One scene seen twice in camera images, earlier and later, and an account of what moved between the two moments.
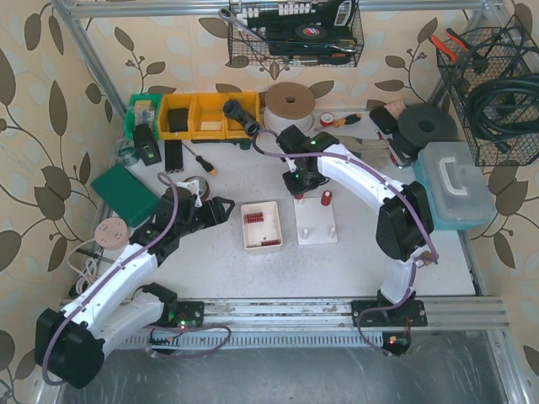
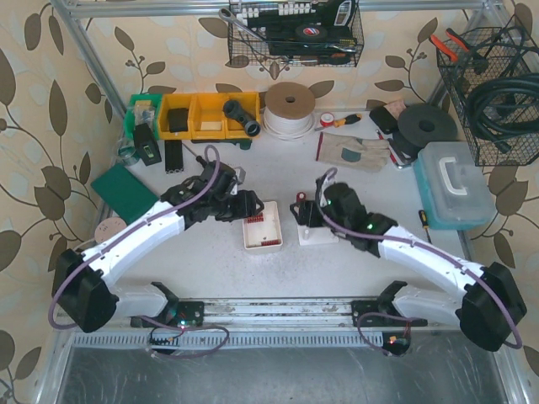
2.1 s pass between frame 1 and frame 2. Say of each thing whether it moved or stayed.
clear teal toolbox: stayed
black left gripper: moved
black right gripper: moved
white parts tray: stayed
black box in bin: stayed
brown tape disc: stayed
